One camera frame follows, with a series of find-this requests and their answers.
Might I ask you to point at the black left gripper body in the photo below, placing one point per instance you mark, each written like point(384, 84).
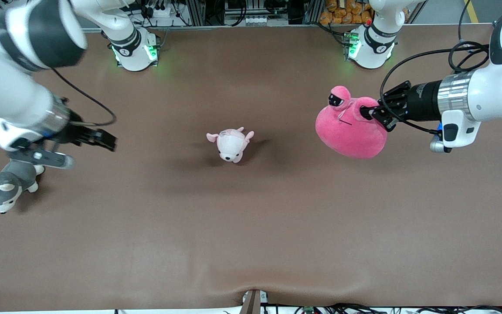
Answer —
point(423, 102)

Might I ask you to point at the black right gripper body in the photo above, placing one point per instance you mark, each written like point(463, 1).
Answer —
point(75, 132)

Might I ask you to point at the pink plush toy with sunglasses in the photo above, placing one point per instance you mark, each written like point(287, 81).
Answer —
point(347, 135)

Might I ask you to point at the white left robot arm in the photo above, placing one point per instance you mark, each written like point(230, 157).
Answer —
point(495, 93)

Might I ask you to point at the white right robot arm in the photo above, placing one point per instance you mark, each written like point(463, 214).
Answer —
point(11, 91)

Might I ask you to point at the grey white husky plush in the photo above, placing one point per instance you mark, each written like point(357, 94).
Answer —
point(5, 187)

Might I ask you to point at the orange snack pile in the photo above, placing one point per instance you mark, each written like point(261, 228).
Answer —
point(347, 12)

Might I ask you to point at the small white pink plush dog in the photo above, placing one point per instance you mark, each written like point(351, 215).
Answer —
point(231, 148)

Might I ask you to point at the white power strip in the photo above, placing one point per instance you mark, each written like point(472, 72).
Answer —
point(159, 11)

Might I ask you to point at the white connector block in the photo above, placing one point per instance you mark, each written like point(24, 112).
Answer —
point(259, 20)

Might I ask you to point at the aluminium frame post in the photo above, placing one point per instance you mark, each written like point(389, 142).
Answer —
point(313, 11)
point(195, 12)

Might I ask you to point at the aluminium table edge rail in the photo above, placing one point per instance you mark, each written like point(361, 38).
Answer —
point(255, 27)

